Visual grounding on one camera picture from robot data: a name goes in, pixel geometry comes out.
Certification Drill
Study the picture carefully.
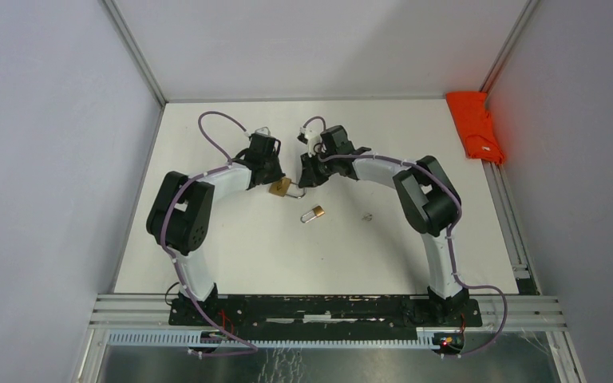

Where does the orange folded cloth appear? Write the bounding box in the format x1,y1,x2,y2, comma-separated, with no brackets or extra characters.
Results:
445,91,506,165

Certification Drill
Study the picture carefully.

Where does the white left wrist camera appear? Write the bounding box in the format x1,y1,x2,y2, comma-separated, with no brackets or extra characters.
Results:
245,126,271,138

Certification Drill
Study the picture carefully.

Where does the white slotted cable duct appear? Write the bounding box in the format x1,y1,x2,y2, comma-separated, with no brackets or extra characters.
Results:
106,330,448,350

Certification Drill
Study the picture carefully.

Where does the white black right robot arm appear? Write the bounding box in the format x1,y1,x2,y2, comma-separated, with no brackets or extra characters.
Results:
298,125,469,326

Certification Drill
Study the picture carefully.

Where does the left aluminium frame rail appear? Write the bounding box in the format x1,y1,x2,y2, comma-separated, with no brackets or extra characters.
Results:
100,0,168,108

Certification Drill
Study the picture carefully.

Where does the small brass padlock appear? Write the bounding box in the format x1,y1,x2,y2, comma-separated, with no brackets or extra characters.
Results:
300,206,325,223

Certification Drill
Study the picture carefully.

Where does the large brass padlock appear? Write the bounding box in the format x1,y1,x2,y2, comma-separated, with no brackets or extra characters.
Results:
268,177,306,199

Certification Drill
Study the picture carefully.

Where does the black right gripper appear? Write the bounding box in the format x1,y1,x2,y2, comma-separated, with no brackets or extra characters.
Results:
299,148,338,188

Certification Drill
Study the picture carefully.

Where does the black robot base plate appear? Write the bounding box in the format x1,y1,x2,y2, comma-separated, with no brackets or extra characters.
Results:
168,294,483,344

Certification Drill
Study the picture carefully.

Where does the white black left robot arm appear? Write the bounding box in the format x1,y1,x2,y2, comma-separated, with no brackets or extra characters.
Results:
146,132,285,326

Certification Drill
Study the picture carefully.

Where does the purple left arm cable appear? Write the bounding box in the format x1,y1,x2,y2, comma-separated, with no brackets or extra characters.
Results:
159,111,260,359

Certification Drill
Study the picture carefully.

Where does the aluminium corner frame rail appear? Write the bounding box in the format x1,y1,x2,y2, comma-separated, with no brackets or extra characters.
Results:
480,0,543,94

